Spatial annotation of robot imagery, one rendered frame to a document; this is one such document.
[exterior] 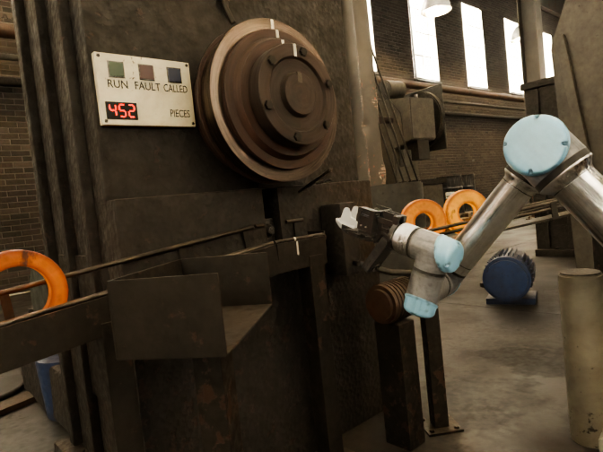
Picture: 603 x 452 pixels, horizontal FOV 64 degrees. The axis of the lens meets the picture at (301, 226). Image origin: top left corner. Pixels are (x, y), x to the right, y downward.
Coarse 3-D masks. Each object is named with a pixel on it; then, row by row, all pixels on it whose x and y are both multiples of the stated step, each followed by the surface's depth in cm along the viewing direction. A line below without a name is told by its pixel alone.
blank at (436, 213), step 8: (416, 200) 160; (424, 200) 160; (408, 208) 159; (416, 208) 159; (424, 208) 160; (432, 208) 160; (440, 208) 160; (408, 216) 159; (416, 216) 160; (432, 216) 160; (440, 216) 160; (432, 224) 162; (440, 224) 160
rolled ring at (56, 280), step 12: (0, 252) 96; (12, 252) 96; (24, 252) 97; (36, 252) 99; (0, 264) 94; (12, 264) 96; (24, 264) 97; (36, 264) 98; (48, 264) 100; (48, 276) 100; (60, 276) 101; (48, 288) 102; (60, 288) 101; (48, 300) 101; (60, 300) 101
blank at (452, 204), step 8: (456, 192) 162; (464, 192) 161; (472, 192) 161; (448, 200) 162; (456, 200) 161; (464, 200) 161; (472, 200) 161; (480, 200) 162; (448, 208) 161; (456, 208) 161; (448, 216) 161; (456, 216) 161; (472, 216) 165; (464, 224) 161; (456, 232) 162
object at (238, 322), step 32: (224, 256) 104; (256, 256) 102; (128, 288) 81; (160, 288) 79; (192, 288) 78; (224, 288) 105; (256, 288) 103; (128, 320) 81; (160, 320) 80; (192, 320) 78; (224, 320) 95; (256, 320) 92; (128, 352) 81; (160, 352) 80; (192, 352) 79; (224, 352) 77; (224, 384) 92; (224, 416) 92; (224, 448) 92
